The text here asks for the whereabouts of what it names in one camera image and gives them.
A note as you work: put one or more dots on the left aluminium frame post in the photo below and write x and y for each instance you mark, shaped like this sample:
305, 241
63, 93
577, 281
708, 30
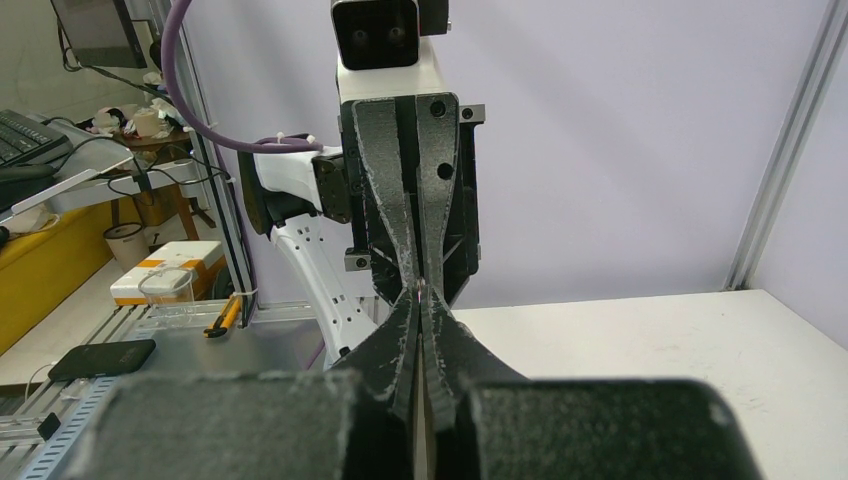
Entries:
183, 87

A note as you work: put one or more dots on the black smartphone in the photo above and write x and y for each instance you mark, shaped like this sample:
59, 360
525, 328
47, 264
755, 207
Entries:
102, 360

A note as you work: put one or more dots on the right aluminium frame post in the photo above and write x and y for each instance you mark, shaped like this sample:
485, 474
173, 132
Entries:
809, 96

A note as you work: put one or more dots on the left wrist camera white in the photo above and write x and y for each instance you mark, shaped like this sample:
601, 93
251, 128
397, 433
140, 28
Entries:
385, 48

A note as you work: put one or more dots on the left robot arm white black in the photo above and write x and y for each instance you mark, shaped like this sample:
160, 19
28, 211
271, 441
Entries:
316, 208

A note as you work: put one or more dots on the white orange box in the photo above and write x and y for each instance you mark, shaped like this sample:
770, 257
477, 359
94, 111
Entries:
205, 258

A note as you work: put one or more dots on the aluminium frame post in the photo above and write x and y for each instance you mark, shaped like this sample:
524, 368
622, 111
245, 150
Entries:
809, 96
183, 87

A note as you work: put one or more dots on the clear plastic cup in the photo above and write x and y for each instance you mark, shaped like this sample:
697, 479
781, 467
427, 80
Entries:
168, 287

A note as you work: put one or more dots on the left white slotted cable duct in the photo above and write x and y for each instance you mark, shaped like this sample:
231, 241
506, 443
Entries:
55, 454

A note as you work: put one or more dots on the yellow black utility knife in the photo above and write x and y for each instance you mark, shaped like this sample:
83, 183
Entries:
225, 320

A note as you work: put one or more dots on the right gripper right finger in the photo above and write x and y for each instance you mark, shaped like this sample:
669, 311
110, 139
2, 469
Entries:
489, 422

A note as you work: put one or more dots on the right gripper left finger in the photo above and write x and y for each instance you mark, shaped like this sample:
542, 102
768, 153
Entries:
350, 422

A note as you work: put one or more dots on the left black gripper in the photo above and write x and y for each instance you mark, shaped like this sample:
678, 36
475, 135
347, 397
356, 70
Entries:
405, 181

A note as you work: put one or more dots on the black keyboard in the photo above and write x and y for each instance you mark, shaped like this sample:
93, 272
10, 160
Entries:
25, 141

